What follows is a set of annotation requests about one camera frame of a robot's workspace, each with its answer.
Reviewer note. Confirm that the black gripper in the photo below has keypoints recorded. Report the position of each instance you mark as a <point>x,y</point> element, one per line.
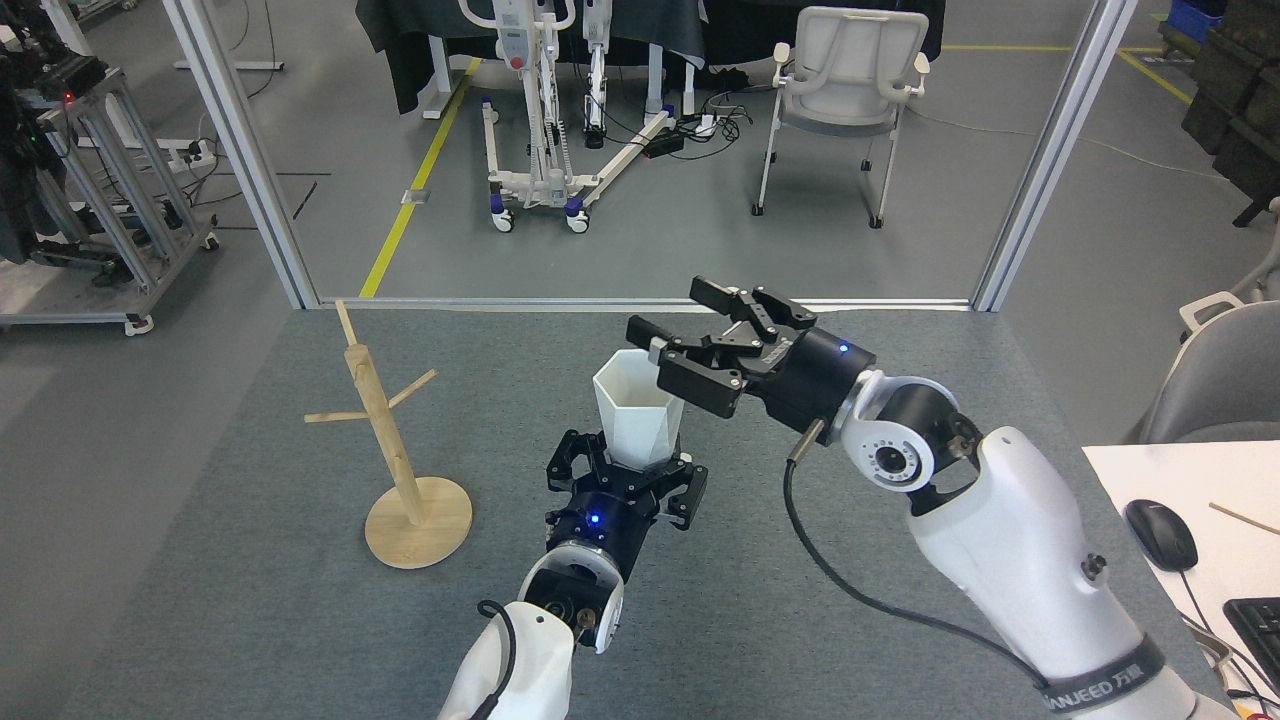
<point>605,520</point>
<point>815,380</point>

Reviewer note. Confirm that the white faceted cup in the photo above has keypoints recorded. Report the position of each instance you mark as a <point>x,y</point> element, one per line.
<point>640,425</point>

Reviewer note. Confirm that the wooden cup rack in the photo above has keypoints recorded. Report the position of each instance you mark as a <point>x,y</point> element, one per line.
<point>420,515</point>

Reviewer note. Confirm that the black power strip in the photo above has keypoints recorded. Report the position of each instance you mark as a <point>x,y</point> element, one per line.
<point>663,146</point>

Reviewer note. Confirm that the white power strip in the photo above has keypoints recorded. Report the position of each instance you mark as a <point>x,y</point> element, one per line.
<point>703,126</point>

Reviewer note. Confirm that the white folding chair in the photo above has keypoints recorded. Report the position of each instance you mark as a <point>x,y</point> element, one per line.
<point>845,80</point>

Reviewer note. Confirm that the white wheeled lift stand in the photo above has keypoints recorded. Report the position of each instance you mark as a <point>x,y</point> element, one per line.
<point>530,100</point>

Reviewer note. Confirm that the metal floor plate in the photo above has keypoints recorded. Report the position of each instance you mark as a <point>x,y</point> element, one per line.
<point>416,197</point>

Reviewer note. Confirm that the black table cloth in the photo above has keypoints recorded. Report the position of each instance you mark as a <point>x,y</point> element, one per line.
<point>400,50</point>

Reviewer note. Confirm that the black computer mouse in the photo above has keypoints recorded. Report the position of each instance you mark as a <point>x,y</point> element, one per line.
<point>1162,535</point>

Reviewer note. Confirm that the white desk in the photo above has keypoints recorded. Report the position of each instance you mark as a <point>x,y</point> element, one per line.
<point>1200,475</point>

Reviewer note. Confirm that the grey office chair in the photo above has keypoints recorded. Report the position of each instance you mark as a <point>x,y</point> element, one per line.
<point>1225,385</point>

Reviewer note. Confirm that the thin wooden stick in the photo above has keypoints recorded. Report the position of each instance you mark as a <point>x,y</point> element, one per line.
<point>1245,519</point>

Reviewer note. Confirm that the dark stacked crates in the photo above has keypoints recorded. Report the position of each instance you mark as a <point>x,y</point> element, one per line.
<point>1240,100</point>

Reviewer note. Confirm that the blue plastic bin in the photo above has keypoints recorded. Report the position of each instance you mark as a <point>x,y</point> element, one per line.
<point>1195,20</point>

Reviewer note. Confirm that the grey metal equipment cart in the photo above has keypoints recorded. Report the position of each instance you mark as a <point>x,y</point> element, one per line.
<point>110,200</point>

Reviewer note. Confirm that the black keyboard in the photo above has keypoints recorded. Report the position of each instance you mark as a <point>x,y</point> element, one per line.
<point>1260,635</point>

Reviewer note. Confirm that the silver frame rail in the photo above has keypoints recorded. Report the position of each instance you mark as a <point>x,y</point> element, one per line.
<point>500,303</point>

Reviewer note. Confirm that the silver frame post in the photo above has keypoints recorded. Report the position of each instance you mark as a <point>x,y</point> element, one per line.
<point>240,150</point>
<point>1050,160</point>

